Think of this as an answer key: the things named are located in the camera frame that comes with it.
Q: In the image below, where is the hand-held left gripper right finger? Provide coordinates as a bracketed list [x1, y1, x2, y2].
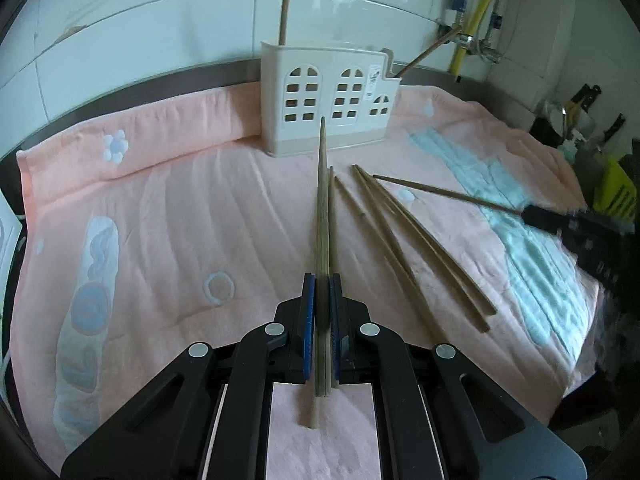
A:
[329, 273, 587, 480]

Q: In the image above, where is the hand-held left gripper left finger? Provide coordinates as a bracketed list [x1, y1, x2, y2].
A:
[60, 272, 317, 480]

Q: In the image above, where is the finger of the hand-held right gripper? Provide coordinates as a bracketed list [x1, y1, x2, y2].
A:
[519, 204, 637, 236]

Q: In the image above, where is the wooden chopstick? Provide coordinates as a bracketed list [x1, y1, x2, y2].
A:
[357, 166, 497, 317]
[399, 26, 460, 78]
[373, 174, 527, 212]
[351, 164, 491, 333]
[333, 175, 439, 344]
[277, 0, 294, 45]
[314, 116, 333, 397]
[305, 166, 335, 430]

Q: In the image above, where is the white plastic utensil holder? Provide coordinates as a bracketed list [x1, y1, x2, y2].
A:
[260, 40, 402, 157]

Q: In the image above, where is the green plastic rack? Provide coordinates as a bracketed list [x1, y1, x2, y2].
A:
[591, 156, 640, 217]

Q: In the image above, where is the pink printed towel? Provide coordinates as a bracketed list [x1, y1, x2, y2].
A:
[12, 82, 603, 480]

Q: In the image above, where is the metal pipe valve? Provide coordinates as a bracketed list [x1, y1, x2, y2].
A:
[457, 32, 502, 65]

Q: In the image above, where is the black handled knife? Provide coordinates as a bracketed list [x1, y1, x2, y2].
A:
[561, 84, 602, 137]

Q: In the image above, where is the yellow gas hose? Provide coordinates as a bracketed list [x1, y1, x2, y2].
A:
[449, 0, 513, 75]

